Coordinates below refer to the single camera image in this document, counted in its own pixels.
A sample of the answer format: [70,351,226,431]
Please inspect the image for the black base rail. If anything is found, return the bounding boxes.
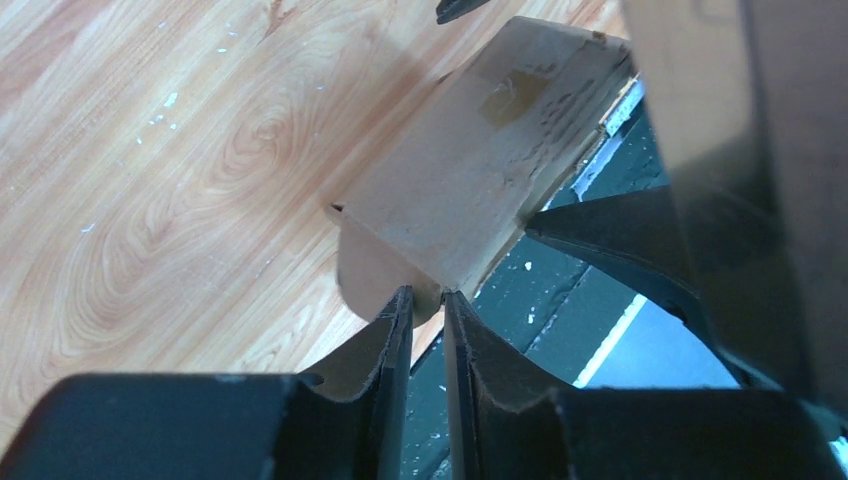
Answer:
[397,99,670,480]

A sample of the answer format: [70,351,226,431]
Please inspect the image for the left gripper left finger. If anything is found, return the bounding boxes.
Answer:
[274,286,413,479]

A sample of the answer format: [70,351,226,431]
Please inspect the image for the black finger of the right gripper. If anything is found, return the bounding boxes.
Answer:
[436,0,489,25]

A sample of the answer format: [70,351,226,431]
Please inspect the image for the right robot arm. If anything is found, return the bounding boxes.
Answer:
[526,1,847,428]

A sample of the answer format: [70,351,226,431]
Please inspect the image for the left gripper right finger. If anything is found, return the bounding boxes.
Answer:
[443,291,573,479]

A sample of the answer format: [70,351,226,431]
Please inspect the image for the brown cardboard box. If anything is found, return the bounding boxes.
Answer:
[332,16,636,324]

